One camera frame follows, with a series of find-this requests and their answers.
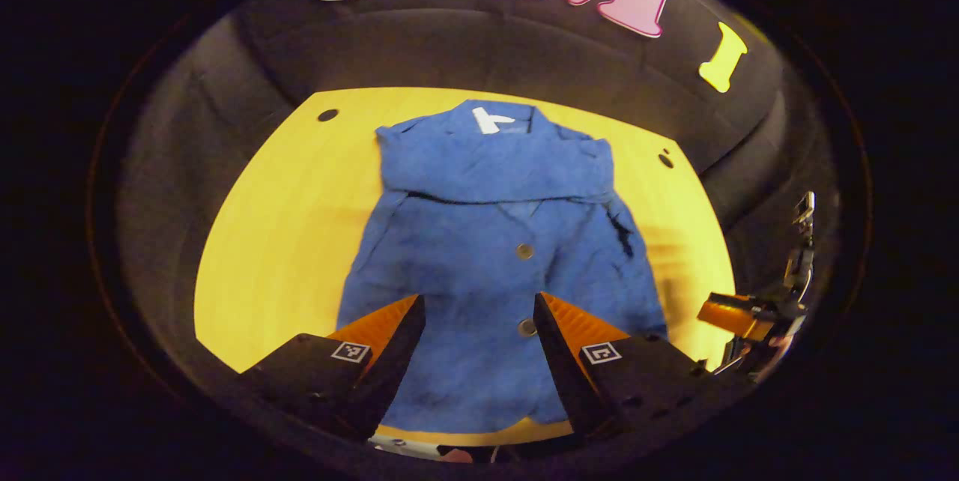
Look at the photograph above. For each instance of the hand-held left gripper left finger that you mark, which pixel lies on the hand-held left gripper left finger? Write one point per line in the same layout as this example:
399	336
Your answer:
393	368

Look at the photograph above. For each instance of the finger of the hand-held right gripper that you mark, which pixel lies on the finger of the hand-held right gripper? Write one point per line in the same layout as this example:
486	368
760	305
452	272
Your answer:
730	312

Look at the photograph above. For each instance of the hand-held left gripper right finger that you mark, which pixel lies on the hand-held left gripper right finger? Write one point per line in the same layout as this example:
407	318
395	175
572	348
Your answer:
558	361

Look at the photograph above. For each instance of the blue jacket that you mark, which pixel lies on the blue jacket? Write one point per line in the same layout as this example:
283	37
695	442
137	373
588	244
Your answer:
479	279

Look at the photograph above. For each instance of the black backdrop cloth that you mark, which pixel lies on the black backdrop cloth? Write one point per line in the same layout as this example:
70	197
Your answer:
449	46

